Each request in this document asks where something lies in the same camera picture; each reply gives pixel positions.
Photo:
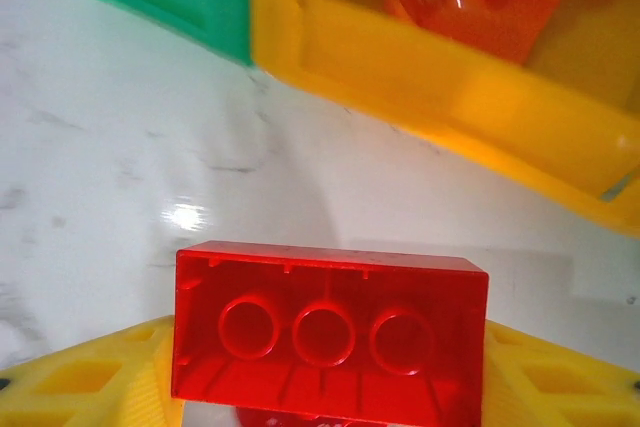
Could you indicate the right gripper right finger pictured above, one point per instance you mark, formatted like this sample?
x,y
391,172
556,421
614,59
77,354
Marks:
x,y
520,397

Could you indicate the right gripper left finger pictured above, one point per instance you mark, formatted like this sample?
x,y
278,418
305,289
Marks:
x,y
130,377

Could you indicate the red long lego brick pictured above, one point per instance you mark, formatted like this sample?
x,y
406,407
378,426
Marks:
x,y
330,297

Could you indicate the orange long lego brick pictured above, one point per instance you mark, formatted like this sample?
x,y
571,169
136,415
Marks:
x,y
500,22

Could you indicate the yellow plastic bin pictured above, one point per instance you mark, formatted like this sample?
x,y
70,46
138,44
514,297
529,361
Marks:
x,y
400,72

